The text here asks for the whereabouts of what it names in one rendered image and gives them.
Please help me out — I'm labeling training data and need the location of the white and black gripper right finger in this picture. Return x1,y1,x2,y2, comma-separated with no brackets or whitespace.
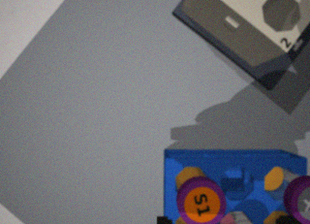
275,215,302,224

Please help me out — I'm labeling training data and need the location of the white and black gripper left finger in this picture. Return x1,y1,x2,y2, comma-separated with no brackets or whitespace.
157,216,172,224

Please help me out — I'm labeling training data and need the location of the blue tube rack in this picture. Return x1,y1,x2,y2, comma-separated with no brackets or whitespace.
164,149,307,224

